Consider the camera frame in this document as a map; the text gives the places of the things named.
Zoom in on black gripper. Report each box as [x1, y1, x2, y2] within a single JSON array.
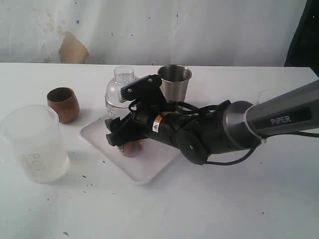
[[105, 94, 178, 147]]

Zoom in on clear dome lid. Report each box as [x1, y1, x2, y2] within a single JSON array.
[[105, 66, 138, 119]]

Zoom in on brown wooden cup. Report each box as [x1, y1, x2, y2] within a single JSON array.
[[47, 87, 80, 124]]

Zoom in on stainless steel cup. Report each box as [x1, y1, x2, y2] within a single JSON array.
[[158, 65, 192, 102]]

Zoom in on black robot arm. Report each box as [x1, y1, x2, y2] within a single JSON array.
[[105, 75, 319, 165]]

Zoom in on white rectangular tray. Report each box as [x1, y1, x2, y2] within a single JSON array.
[[79, 116, 181, 185]]

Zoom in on translucent plastic POT container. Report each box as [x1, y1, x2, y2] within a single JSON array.
[[0, 105, 70, 183]]

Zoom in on white zip tie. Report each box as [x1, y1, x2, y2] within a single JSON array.
[[243, 104, 267, 145]]

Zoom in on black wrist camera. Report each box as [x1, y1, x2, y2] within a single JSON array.
[[118, 75, 162, 103]]

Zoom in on black cable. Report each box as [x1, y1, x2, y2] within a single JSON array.
[[127, 99, 319, 166]]

